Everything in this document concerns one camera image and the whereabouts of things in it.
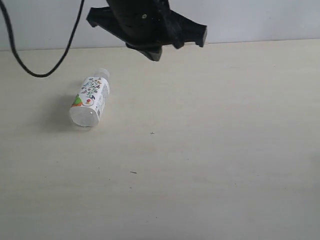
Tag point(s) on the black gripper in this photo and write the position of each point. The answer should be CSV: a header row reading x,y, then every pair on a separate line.
x,y
146,25

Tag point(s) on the clear floral label bottle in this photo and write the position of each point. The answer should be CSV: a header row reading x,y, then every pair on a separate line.
x,y
88,105

